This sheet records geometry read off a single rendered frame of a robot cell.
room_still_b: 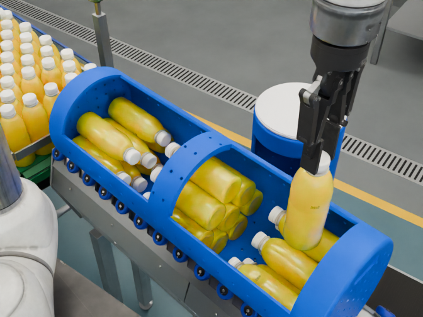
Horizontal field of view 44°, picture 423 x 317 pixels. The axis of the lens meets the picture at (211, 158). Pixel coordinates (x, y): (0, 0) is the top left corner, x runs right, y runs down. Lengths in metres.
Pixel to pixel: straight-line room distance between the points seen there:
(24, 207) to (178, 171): 0.34
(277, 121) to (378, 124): 1.81
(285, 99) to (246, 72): 1.98
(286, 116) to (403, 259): 1.26
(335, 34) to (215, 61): 3.07
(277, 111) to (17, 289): 0.97
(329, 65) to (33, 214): 0.60
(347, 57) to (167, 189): 0.59
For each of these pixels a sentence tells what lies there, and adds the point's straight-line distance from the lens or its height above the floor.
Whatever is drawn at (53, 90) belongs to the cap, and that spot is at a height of 1.10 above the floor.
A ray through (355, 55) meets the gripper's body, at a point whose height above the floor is 1.66.
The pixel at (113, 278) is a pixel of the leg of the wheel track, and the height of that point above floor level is 0.37.
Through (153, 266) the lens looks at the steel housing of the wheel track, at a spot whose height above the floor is 0.86.
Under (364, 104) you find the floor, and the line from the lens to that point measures 3.46.
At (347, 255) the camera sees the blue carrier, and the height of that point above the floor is 1.23.
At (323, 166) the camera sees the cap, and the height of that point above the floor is 1.44.
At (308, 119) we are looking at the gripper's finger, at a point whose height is 1.56.
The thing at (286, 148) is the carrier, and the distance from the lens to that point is 1.55.
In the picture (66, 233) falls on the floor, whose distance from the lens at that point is 2.68.
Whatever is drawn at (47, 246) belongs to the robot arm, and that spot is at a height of 1.21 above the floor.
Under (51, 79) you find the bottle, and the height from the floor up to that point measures 1.05.
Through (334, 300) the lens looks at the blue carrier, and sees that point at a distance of 0.99.
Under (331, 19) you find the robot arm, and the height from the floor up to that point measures 1.71.
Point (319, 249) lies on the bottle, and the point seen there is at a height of 1.13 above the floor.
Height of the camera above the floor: 2.02
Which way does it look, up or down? 43 degrees down
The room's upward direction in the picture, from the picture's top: straight up
